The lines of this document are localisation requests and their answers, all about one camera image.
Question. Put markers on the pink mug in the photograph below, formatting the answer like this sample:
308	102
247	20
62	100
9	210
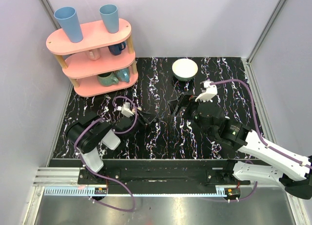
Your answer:
94	54

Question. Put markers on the left light blue tumbler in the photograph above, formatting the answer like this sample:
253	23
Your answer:
68	20

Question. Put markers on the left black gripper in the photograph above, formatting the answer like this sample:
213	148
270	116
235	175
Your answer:
142	116

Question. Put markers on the slotted white cable duct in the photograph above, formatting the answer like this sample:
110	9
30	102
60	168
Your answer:
140	192

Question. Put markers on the light blue butterfly mug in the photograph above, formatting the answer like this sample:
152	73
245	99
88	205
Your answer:
123	75

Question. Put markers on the green glazed mug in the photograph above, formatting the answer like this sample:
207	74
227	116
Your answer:
107	79

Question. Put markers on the pink three-tier shelf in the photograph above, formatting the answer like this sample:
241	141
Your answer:
82	72

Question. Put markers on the light blue tumbler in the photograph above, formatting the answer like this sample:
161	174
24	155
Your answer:
110	18
68	20

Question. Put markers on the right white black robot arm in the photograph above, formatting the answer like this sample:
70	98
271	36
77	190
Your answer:
283	168

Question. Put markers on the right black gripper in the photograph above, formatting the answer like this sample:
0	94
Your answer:
188	101

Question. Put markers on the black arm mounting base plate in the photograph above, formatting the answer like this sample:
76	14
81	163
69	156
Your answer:
206	172

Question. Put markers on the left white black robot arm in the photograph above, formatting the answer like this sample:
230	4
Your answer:
87	135

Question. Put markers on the dark blue mug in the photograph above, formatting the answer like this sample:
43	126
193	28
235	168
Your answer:
116	49

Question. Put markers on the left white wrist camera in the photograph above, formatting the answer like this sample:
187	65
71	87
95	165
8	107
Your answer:
125	110

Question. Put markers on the cream white bowl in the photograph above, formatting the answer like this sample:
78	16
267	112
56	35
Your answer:
184	69

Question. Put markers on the right light blue tumbler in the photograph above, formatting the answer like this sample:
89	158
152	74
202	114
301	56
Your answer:
110	18

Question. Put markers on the black marble pattern mat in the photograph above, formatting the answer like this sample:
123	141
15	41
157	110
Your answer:
170	137

